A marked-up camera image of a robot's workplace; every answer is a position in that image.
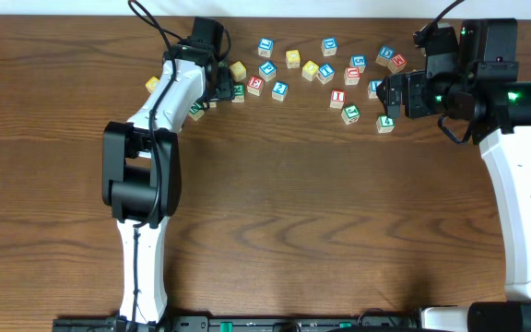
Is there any blue 2 block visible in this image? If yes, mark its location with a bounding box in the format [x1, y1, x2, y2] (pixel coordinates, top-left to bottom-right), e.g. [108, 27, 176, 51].
[272, 81, 289, 101]

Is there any red I block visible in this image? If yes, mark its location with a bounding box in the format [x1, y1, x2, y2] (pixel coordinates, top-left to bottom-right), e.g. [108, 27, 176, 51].
[330, 89, 346, 109]

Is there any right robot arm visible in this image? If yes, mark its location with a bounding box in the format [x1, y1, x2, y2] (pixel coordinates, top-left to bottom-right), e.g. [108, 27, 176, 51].
[377, 18, 531, 331]

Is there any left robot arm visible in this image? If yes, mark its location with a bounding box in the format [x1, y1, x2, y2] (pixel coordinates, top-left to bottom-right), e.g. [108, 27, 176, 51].
[102, 42, 232, 331]

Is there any green R block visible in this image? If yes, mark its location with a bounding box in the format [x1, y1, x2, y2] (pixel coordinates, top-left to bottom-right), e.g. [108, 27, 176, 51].
[231, 84, 245, 103]

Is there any yellow S block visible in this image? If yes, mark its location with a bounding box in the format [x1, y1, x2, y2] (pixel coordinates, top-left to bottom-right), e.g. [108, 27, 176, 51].
[229, 61, 247, 82]

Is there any red E block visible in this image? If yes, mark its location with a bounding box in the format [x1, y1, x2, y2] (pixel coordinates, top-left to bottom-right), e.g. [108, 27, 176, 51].
[246, 76, 265, 96]

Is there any red M block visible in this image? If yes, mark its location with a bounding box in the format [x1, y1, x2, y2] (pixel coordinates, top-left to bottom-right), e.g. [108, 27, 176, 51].
[387, 53, 407, 74]

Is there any green N block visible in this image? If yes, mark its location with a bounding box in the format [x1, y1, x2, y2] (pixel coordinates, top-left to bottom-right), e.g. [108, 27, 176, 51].
[188, 102, 205, 121]

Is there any green 4 block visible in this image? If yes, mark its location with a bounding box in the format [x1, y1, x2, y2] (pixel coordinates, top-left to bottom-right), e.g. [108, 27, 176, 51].
[376, 115, 395, 134]

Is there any blue L block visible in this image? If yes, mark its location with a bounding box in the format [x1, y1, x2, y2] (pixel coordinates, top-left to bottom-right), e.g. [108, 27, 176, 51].
[368, 80, 382, 99]

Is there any blue P block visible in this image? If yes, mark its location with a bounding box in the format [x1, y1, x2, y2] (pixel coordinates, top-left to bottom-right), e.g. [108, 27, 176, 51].
[259, 61, 277, 82]

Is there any blue D block right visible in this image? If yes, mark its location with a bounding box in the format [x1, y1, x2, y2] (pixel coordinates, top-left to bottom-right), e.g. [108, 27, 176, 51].
[375, 45, 395, 66]

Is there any blue d block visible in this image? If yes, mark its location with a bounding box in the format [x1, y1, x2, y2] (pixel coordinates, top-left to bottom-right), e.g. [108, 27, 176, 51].
[375, 45, 395, 66]
[321, 37, 338, 57]

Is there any blue block top centre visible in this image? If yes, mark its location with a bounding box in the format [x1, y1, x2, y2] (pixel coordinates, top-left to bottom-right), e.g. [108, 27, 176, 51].
[258, 38, 274, 58]

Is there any blue 5 block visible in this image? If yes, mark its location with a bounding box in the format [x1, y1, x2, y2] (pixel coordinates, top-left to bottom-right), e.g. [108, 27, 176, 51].
[349, 54, 367, 73]

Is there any red U block right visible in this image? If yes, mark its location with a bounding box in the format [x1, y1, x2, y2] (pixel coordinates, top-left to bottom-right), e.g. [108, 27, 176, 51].
[344, 66, 360, 86]

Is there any green J block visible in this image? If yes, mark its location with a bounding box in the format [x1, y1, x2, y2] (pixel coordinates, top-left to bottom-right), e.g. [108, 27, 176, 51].
[341, 104, 360, 125]

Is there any yellow block far left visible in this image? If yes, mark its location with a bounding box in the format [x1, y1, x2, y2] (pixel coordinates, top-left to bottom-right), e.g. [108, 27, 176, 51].
[145, 77, 160, 94]

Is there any yellow block top centre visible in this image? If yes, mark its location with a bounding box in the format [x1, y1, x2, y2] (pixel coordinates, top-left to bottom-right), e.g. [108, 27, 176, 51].
[286, 50, 301, 69]

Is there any yellow O block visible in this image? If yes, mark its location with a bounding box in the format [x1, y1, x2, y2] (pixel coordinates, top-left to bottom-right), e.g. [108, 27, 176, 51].
[301, 60, 319, 81]

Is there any blue T block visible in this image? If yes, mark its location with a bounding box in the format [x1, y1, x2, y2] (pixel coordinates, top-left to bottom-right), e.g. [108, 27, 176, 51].
[317, 63, 336, 85]

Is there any blue D block top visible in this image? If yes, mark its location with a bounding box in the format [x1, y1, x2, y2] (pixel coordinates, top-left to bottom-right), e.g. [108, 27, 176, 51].
[321, 37, 338, 57]

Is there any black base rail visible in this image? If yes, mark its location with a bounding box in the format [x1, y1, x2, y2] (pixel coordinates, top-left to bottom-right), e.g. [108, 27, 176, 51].
[51, 312, 421, 332]

